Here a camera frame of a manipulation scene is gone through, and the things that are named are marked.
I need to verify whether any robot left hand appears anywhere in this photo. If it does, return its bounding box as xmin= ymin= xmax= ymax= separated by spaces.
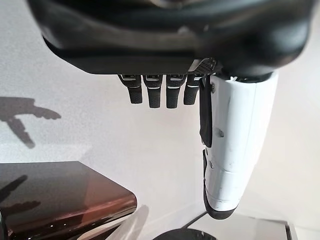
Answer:
xmin=26 ymin=0 xmax=311 ymax=221

